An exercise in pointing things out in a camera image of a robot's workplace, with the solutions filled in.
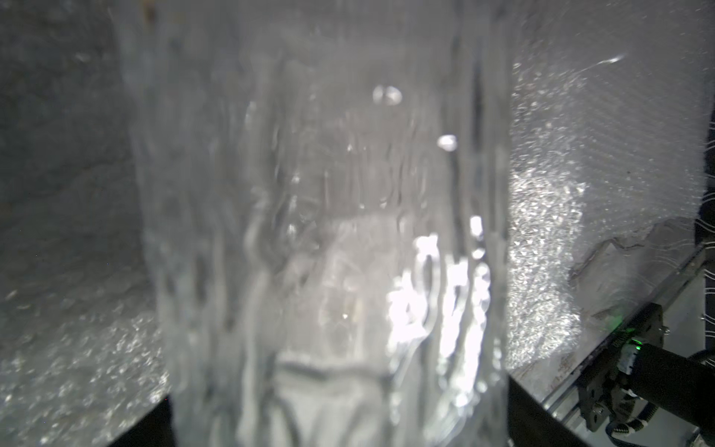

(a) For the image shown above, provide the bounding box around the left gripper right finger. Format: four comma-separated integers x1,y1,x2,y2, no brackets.
508,376,588,447

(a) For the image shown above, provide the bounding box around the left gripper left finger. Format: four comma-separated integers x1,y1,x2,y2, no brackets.
109,396,175,447

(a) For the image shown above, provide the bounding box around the clear glass vase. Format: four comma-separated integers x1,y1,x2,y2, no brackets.
114,1,511,446

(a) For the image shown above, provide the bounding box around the clear bubble wrap roll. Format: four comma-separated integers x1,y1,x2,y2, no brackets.
1,1,714,446

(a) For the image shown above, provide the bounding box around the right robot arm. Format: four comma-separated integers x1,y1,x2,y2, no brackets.
627,345,714,434

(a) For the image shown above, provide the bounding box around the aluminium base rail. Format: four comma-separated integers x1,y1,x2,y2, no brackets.
542,240,714,446

